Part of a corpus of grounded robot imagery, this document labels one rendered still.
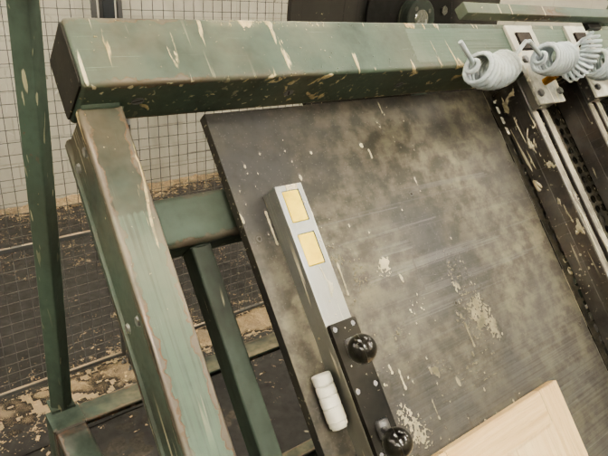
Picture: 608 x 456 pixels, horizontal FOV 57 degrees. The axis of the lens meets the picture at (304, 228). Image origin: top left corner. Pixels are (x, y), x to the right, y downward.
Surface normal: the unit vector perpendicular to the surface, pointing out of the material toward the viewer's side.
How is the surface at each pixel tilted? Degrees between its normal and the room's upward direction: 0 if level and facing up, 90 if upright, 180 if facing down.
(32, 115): 97
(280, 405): 0
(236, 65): 50
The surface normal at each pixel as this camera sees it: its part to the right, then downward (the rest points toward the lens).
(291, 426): 0.05, -0.92
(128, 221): 0.50, -0.33
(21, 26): -0.15, 0.49
